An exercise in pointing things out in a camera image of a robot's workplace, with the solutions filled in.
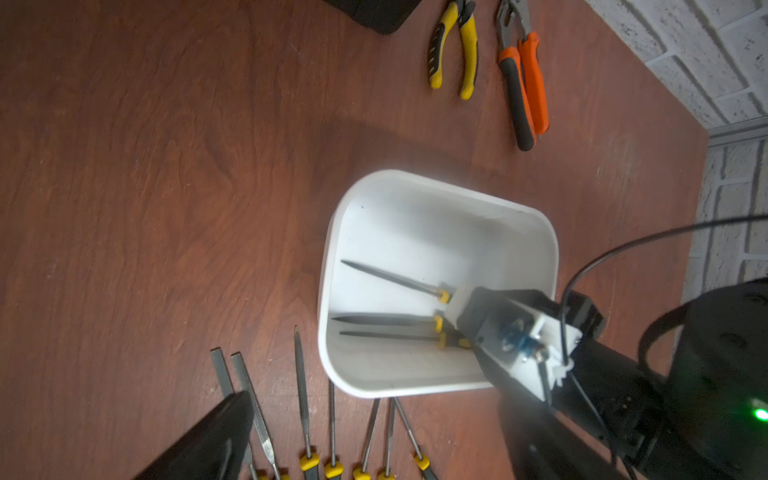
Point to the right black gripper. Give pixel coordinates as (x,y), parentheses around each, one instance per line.
(612,399)

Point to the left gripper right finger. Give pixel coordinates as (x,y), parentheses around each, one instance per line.
(539,446)

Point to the orange handled pliers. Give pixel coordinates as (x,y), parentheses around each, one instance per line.
(520,67)

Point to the flat file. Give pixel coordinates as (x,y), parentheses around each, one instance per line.
(227,389)
(259,423)

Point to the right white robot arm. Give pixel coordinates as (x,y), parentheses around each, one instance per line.
(692,405)

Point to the file yellow black handle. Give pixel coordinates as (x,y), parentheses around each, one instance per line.
(442,295)
(443,340)
(437,323)

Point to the flat file far left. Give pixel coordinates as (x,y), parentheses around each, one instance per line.
(227,389)

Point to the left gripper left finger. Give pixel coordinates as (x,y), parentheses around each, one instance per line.
(214,448)

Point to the white rectangular storage box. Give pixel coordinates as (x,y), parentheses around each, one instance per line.
(433,233)

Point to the black handled round file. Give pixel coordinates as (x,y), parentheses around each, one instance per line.
(422,460)

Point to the black plastic toolbox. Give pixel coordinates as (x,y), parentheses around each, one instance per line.
(383,16)

